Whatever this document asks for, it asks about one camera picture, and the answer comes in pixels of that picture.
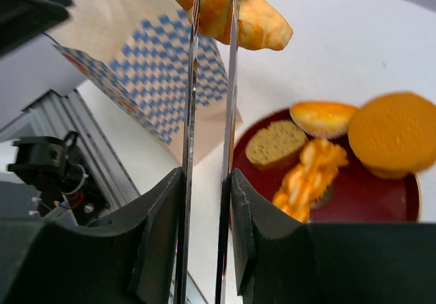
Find metal serving tongs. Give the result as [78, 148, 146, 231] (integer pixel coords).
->
[174, 0, 239, 303]

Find tan croissant bread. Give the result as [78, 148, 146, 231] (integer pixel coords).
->
[175, 0, 293, 51]

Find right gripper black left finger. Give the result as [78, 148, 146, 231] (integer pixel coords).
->
[1, 168, 183, 303]

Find orange twisted bread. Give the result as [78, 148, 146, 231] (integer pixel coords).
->
[272, 138, 349, 223]

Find paper bag with blue checks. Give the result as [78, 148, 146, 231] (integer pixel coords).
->
[44, 0, 243, 165]

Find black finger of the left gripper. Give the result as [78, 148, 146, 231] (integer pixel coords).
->
[1, 0, 73, 57]

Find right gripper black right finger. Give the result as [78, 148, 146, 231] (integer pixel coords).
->
[232, 170, 435, 303]

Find aluminium frame rail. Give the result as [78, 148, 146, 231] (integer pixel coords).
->
[1, 91, 140, 210]

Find green speckled bread slice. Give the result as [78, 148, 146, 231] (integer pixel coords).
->
[245, 120, 308, 168]

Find orange round bun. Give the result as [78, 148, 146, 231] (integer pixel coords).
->
[290, 101, 358, 140]
[347, 92, 435, 179]

